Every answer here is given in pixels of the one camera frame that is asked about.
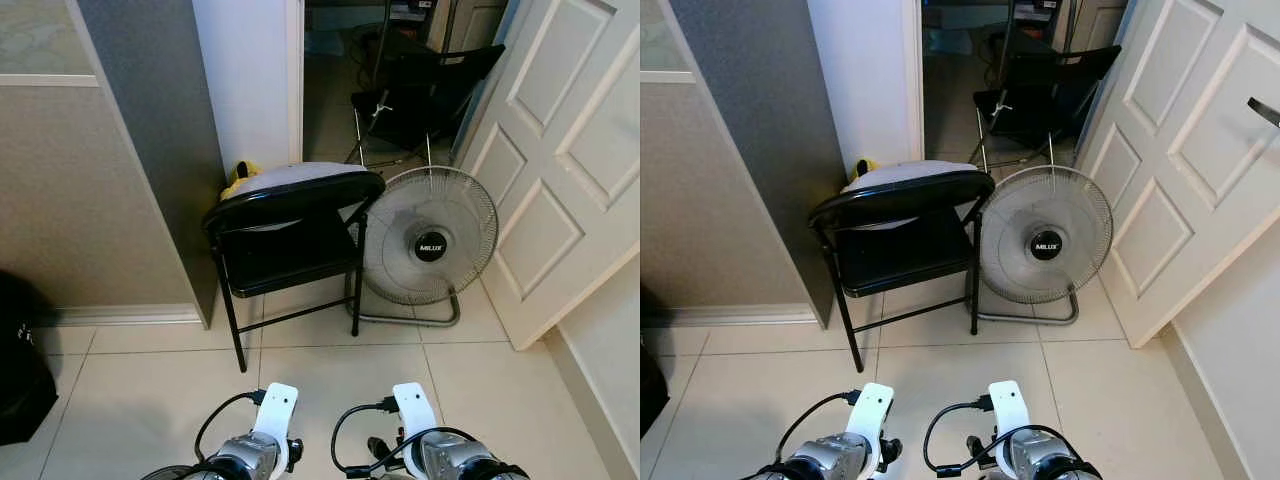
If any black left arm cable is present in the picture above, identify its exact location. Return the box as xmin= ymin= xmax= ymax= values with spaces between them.
xmin=193 ymin=390 xmax=266 ymax=463
xmin=778 ymin=390 xmax=861 ymax=463

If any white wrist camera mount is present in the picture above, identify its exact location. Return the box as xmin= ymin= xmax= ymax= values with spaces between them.
xmin=392 ymin=382 xmax=438 ymax=441
xmin=988 ymin=381 xmax=1031 ymax=441
xmin=250 ymin=383 xmax=300 ymax=446
xmin=845 ymin=383 xmax=895 ymax=446

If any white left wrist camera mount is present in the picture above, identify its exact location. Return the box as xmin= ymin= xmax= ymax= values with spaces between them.
xmin=250 ymin=383 xmax=300 ymax=446
xmin=845 ymin=383 xmax=895 ymax=446

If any white panel door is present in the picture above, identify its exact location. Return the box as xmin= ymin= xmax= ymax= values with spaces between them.
xmin=1075 ymin=0 xmax=1280 ymax=349
xmin=455 ymin=0 xmax=641 ymax=351

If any beige cabinet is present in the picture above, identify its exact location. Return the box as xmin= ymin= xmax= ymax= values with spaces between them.
xmin=425 ymin=0 xmax=508 ymax=53
xmin=1055 ymin=0 xmax=1131 ymax=51

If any black folding chair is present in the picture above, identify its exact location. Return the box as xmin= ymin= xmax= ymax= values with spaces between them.
xmin=350 ymin=43 xmax=506 ymax=166
xmin=202 ymin=170 xmax=388 ymax=374
xmin=808 ymin=170 xmax=997 ymax=374
xmin=972 ymin=45 xmax=1123 ymax=166

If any black bag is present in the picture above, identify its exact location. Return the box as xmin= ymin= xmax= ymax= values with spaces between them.
xmin=0 ymin=270 xmax=59 ymax=446

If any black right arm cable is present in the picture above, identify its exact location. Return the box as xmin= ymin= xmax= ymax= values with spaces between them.
xmin=922 ymin=395 xmax=996 ymax=476
xmin=330 ymin=398 xmax=401 ymax=476

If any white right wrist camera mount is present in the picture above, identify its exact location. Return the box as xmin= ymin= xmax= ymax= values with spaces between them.
xmin=392 ymin=382 xmax=438 ymax=441
xmin=988 ymin=381 xmax=1031 ymax=441

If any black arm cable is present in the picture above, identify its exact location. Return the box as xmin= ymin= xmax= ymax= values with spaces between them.
xmin=778 ymin=390 xmax=861 ymax=463
xmin=922 ymin=395 xmax=996 ymax=476
xmin=330 ymin=398 xmax=401 ymax=476
xmin=193 ymin=390 xmax=266 ymax=463

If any white door frame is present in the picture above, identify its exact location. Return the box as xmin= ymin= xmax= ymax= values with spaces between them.
xmin=903 ymin=0 xmax=926 ymax=161
xmin=285 ymin=0 xmax=306 ymax=166

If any grey Milux floor fan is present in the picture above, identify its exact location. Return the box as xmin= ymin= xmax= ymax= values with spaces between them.
xmin=965 ymin=165 xmax=1114 ymax=326
xmin=345 ymin=165 xmax=500 ymax=329

